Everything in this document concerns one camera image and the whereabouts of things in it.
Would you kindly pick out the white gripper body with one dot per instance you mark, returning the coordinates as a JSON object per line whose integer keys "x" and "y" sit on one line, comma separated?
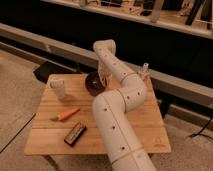
{"x": 103, "y": 71}

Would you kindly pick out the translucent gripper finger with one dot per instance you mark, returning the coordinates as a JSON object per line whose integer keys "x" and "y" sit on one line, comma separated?
{"x": 108, "y": 79}
{"x": 102, "y": 80}

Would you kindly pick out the dark ceramic bowl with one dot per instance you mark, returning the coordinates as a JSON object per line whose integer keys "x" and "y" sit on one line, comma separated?
{"x": 93, "y": 84}

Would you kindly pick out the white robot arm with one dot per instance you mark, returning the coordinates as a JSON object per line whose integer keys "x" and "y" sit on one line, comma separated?
{"x": 124, "y": 149}

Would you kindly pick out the small white bottle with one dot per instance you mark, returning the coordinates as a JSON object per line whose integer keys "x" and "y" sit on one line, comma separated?
{"x": 144, "y": 72}

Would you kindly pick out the white paper cup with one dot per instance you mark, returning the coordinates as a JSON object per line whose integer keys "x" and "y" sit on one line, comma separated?
{"x": 58, "y": 87}

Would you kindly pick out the orange carrot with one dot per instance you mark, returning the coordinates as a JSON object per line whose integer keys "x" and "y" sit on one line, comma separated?
{"x": 64, "y": 115}

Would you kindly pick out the black floor mat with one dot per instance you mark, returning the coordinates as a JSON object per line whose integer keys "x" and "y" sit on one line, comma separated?
{"x": 43, "y": 72}

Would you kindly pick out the wooden table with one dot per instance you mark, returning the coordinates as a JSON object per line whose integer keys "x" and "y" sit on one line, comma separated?
{"x": 47, "y": 137}

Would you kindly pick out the black orange rectangular box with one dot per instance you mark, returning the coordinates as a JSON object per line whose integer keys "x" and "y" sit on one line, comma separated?
{"x": 75, "y": 133}

